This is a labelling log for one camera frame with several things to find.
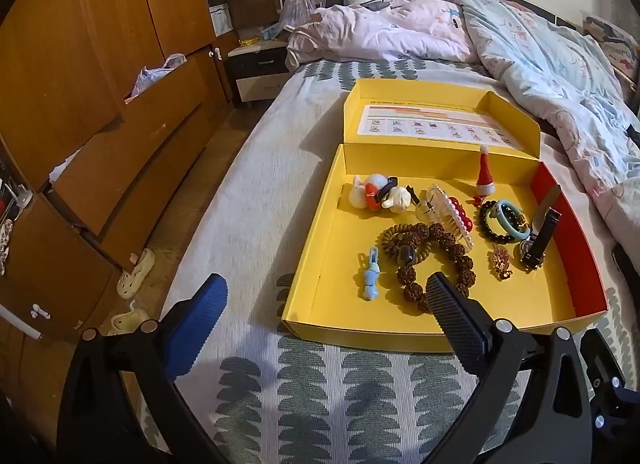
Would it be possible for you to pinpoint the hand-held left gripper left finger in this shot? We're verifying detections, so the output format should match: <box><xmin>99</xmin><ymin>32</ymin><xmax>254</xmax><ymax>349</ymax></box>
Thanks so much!
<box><xmin>56</xmin><ymin>273</ymin><xmax>236</xmax><ymax>464</ymax></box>

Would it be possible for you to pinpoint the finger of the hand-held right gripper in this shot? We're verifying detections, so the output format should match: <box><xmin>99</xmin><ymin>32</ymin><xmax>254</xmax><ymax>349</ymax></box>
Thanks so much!
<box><xmin>580</xmin><ymin>327</ymin><xmax>640</xmax><ymax>450</ymax></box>

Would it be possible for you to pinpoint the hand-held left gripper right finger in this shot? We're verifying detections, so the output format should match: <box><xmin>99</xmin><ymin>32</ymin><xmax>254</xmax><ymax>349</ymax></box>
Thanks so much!
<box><xmin>425</xmin><ymin>271</ymin><xmax>593</xmax><ymax>464</ymax></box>

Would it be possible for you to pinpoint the black bead bracelet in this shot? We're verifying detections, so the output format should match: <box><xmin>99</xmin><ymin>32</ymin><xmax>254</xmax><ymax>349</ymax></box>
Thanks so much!
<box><xmin>479</xmin><ymin>199</ymin><xmax>526</xmax><ymax>244</ymax></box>

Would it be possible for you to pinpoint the brown spiral hair tie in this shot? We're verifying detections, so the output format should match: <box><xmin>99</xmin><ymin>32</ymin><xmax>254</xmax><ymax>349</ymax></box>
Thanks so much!
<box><xmin>381</xmin><ymin>224</ymin><xmax>436</xmax><ymax>265</ymax></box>

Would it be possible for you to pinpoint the clear pearl hair claw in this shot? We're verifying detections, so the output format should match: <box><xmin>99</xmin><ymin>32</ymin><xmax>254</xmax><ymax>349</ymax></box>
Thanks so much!
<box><xmin>415</xmin><ymin>184</ymin><xmax>475</xmax><ymax>250</ymax></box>

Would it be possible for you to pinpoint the yellow cardboard box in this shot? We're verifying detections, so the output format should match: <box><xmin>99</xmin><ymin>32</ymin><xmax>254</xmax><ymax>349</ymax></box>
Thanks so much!
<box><xmin>280</xmin><ymin>78</ymin><xmax>609</xmax><ymax>354</ymax></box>

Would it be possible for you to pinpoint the black wristwatch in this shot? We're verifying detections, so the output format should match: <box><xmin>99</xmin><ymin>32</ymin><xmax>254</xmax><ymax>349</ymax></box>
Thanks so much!
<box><xmin>517</xmin><ymin>184</ymin><xmax>563</xmax><ymax>272</ymax></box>

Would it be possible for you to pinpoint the cream slipper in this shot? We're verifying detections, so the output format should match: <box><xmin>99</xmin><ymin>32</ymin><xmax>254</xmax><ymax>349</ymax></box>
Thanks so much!
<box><xmin>116</xmin><ymin>248</ymin><xmax>157</xmax><ymax>300</ymax></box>
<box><xmin>107</xmin><ymin>308</ymin><xmax>151</xmax><ymax>337</ymax></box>

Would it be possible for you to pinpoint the pink leaf hair clip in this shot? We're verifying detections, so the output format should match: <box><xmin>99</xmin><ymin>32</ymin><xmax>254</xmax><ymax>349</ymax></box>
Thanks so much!
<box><xmin>487</xmin><ymin>244</ymin><xmax>515</xmax><ymax>281</ymax></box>

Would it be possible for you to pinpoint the blue hair clip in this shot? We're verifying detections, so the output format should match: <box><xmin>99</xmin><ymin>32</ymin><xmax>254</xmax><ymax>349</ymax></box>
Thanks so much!
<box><xmin>356</xmin><ymin>247</ymin><xmax>383</xmax><ymax>301</ymax></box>

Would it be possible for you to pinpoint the red santa hat hair clip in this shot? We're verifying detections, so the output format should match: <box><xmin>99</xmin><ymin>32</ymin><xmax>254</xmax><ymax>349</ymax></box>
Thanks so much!
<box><xmin>472</xmin><ymin>143</ymin><xmax>497</xmax><ymax>205</ymax></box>

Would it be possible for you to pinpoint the white orange plush hair clip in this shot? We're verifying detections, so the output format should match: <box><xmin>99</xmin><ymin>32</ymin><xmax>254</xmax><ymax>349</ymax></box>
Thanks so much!
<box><xmin>351</xmin><ymin>173</ymin><xmax>412</xmax><ymax>213</ymax></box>

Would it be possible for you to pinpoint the open wooden drawer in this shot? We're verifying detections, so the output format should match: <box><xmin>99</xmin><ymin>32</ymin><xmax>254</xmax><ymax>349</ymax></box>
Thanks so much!
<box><xmin>47</xmin><ymin>104</ymin><xmax>213</xmax><ymax>240</ymax></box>
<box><xmin>122</xmin><ymin>52</ymin><xmax>211</xmax><ymax>165</ymax></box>

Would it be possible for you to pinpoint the plastic bag in drawer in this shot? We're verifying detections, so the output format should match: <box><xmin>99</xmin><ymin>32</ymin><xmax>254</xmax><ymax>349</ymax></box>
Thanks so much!
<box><xmin>131</xmin><ymin>53</ymin><xmax>188</xmax><ymax>98</ymax></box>

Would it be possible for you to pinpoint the dark and white nightstand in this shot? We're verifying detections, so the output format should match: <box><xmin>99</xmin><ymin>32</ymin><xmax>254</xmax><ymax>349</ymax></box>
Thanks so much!
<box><xmin>227</xmin><ymin>39</ymin><xmax>291</xmax><ymax>105</ymax></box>

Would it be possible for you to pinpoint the light blue printed quilt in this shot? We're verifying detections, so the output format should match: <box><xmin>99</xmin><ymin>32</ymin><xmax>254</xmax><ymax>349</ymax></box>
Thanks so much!
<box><xmin>440</xmin><ymin>0</ymin><xmax>640</xmax><ymax>200</ymax></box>

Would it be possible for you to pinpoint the white storage box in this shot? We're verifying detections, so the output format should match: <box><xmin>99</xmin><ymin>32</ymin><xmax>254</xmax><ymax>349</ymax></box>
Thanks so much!
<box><xmin>209</xmin><ymin>3</ymin><xmax>232</xmax><ymax>36</ymax></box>

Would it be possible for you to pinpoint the wooden wardrobe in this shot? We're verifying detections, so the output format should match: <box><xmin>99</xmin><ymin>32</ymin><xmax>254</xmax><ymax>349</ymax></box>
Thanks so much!
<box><xmin>0</xmin><ymin>0</ymin><xmax>236</xmax><ymax>445</ymax></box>

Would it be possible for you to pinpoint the printed pillow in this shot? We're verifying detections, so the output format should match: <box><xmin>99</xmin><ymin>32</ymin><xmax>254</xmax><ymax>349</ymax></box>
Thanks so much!
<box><xmin>582</xmin><ymin>14</ymin><xmax>640</xmax><ymax>90</ymax></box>

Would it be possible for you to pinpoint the brown wooden bead bracelet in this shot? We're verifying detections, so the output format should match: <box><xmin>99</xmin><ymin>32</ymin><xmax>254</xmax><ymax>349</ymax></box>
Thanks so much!
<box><xmin>395</xmin><ymin>223</ymin><xmax>476</xmax><ymax>315</ymax></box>

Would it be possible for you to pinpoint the red bead hair tie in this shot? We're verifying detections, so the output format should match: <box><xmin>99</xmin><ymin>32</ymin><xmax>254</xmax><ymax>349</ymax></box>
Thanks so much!
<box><xmin>451</xmin><ymin>197</ymin><xmax>474</xmax><ymax>232</ymax></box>

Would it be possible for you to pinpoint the light blue bracelet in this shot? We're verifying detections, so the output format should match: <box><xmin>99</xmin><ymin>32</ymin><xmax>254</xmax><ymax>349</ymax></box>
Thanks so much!
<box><xmin>492</xmin><ymin>199</ymin><xmax>531</xmax><ymax>239</ymax></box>

